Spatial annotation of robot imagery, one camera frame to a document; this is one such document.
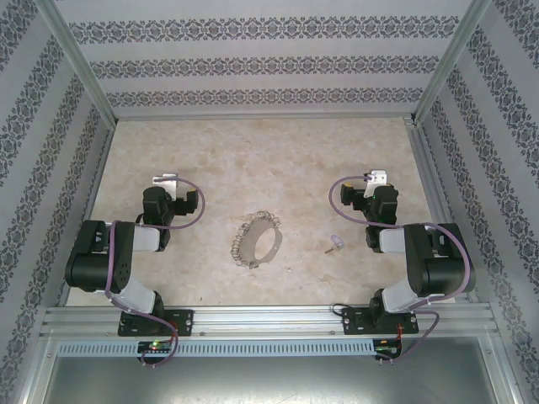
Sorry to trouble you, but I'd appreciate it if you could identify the grey metal sheet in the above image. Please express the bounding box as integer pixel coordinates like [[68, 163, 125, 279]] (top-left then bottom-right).
[[40, 355, 513, 404]]

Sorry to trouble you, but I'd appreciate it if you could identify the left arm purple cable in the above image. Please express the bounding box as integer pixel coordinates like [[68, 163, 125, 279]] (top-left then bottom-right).
[[104, 176, 207, 368]]

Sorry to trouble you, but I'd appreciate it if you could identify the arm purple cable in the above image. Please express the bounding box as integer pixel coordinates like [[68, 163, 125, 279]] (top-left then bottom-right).
[[329, 175, 472, 365], [104, 176, 207, 368]]

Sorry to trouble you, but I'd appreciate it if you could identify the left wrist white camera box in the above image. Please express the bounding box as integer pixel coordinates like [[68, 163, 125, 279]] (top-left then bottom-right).
[[152, 172, 180, 199]]

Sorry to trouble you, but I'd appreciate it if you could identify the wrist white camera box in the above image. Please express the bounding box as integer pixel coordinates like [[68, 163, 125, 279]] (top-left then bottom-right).
[[362, 169, 388, 186], [152, 172, 180, 199]]

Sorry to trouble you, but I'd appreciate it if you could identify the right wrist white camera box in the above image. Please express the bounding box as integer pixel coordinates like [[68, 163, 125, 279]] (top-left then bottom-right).
[[362, 169, 388, 186]]

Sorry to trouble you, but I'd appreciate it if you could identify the aluminium side rail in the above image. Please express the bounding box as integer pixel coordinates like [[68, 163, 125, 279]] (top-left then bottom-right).
[[406, 119, 481, 304]]

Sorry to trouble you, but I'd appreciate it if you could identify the thin aluminium frame bar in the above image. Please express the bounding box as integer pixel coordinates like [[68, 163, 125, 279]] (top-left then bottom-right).
[[113, 112, 416, 121]]

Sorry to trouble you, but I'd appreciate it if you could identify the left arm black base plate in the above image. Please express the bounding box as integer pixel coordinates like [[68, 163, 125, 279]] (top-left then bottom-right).
[[117, 309, 195, 338]]

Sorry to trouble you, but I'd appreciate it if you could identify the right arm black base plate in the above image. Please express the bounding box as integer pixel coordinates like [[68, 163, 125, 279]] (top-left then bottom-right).
[[341, 306, 420, 337]]

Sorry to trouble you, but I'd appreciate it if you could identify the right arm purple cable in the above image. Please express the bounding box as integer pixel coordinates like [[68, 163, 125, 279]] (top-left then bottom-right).
[[329, 175, 472, 365]]

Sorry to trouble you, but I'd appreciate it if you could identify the wide aluminium mounting rail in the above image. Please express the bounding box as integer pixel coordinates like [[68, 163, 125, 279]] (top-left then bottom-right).
[[41, 306, 494, 338]]

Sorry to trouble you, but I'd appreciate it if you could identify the aluminium frame post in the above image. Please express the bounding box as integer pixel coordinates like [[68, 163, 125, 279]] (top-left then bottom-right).
[[408, 0, 494, 125], [35, 0, 120, 124]]

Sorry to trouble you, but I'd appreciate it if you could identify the slotted grey cable duct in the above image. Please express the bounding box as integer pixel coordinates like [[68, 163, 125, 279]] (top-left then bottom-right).
[[56, 339, 376, 357]]

